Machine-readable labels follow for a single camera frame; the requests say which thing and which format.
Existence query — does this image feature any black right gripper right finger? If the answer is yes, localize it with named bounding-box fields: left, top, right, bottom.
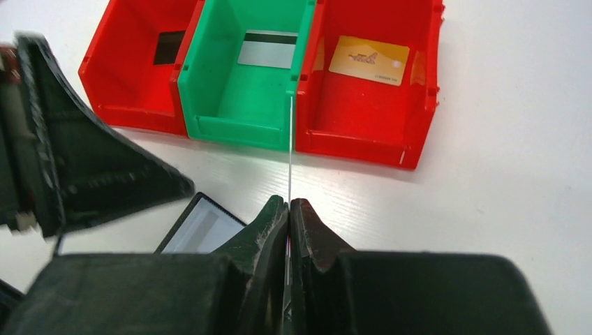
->
left=290, top=198, right=551, bottom=334

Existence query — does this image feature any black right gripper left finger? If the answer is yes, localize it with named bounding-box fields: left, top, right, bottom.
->
left=1, top=195, right=288, bottom=334

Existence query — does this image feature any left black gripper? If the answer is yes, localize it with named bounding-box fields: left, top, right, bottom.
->
left=1, top=33, right=195, bottom=237

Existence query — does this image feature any white card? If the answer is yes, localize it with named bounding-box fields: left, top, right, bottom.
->
left=163, top=198, right=245, bottom=254

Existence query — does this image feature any black leather card holder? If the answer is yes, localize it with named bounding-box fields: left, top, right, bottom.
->
left=154, top=191, right=247, bottom=255

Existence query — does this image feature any thin silver card edge-on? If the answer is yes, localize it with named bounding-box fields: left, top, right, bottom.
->
left=287, top=95, right=295, bottom=209

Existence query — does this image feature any black card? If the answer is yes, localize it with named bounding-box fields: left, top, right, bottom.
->
left=153, top=31, right=185, bottom=66

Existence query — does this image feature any gold credit card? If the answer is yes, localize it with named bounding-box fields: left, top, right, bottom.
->
left=329, top=36, right=410, bottom=87

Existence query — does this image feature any silver card with magnetic stripe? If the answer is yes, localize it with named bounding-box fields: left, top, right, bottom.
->
left=237, top=29, right=298, bottom=69

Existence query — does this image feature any left red plastic bin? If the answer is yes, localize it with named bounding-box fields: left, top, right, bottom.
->
left=78, top=0, right=205, bottom=137

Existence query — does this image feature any red plastic bin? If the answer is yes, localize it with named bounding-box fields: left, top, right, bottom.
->
left=294, top=1, right=445, bottom=170
left=78, top=0, right=205, bottom=137

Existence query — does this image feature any right red plastic bin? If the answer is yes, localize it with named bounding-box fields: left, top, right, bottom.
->
left=294, top=1, right=445, bottom=170

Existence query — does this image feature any green plastic bin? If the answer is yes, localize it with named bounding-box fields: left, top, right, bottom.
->
left=178, top=0, right=316, bottom=151

